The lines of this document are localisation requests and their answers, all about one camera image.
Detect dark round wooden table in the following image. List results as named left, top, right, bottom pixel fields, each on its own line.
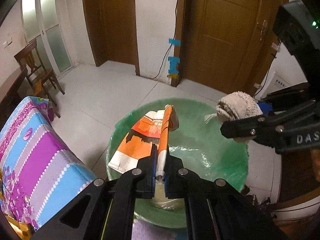
left=0, top=68, right=27, bottom=129

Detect colourful floral tablecloth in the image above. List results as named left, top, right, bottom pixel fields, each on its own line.
left=1, top=96, right=97, bottom=230

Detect orange white paper carton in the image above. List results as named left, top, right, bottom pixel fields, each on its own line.
left=108, top=105, right=179, bottom=184

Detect white knitted cloth ball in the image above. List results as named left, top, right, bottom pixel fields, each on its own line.
left=204, top=90, right=263, bottom=143

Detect frosted glass door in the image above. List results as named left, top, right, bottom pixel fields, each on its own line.
left=21, top=0, right=73, bottom=76

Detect black wall cable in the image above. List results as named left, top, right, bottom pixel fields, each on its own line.
left=152, top=0, right=180, bottom=80

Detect wooden chair right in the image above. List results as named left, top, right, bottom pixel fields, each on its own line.
left=14, top=39, right=65, bottom=106

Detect green bag trash bin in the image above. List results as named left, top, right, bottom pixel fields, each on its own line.
left=107, top=98, right=251, bottom=230

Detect brown door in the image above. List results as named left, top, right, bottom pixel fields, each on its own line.
left=82, top=0, right=140, bottom=75
left=172, top=0, right=289, bottom=94

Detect blue tape strips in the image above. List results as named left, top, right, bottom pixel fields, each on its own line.
left=167, top=38, right=181, bottom=78

